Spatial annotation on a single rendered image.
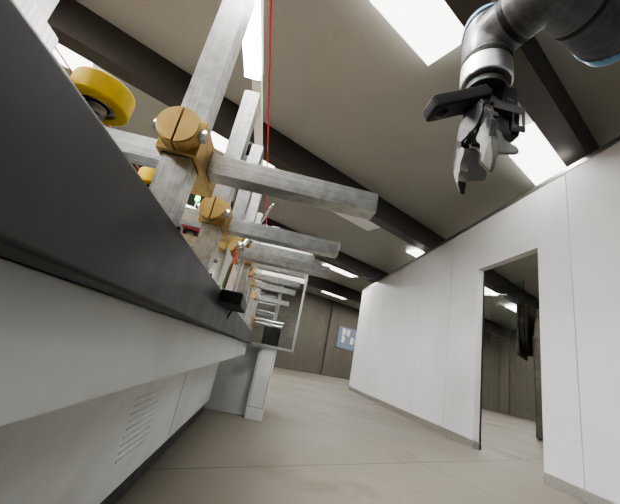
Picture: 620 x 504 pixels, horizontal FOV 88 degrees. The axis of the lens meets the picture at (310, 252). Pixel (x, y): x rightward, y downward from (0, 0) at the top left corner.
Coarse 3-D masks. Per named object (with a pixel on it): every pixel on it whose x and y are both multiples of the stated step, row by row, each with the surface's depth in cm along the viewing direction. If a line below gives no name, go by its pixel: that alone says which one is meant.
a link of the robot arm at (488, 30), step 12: (480, 12) 62; (492, 12) 59; (468, 24) 64; (480, 24) 61; (492, 24) 59; (468, 36) 63; (480, 36) 60; (492, 36) 59; (504, 36) 58; (468, 48) 62; (480, 48) 59; (504, 48) 58; (516, 48) 61
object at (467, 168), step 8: (464, 152) 58; (472, 152) 60; (456, 160) 60; (464, 160) 59; (472, 160) 60; (456, 168) 60; (464, 168) 59; (472, 168) 60; (480, 168) 60; (456, 176) 59; (464, 176) 58; (472, 176) 60; (480, 176) 60; (456, 184) 58; (464, 184) 58
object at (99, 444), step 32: (160, 384) 124; (192, 384) 187; (64, 416) 64; (96, 416) 77; (128, 416) 98; (160, 416) 134; (192, 416) 227; (0, 448) 49; (32, 448) 56; (64, 448) 67; (96, 448) 81; (128, 448) 105; (160, 448) 157; (0, 480) 50; (32, 480) 58; (64, 480) 69; (96, 480) 86; (128, 480) 120
